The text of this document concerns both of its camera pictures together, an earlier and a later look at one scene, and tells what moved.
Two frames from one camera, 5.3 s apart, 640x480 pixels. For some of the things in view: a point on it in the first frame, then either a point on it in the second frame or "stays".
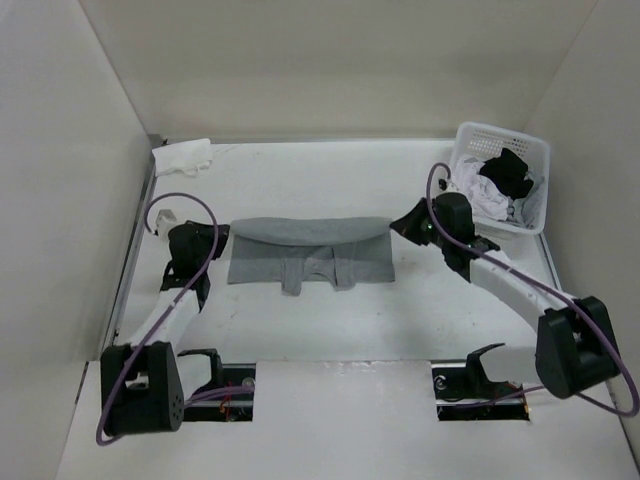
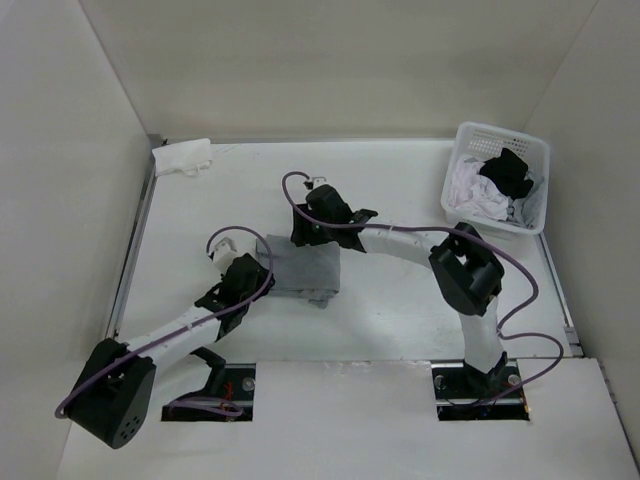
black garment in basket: [508, 172] stays
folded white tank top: [187, 157] stays
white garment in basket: [485, 197] stays
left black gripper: [206, 230] → [262, 279]
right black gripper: [408, 224] → [298, 235]
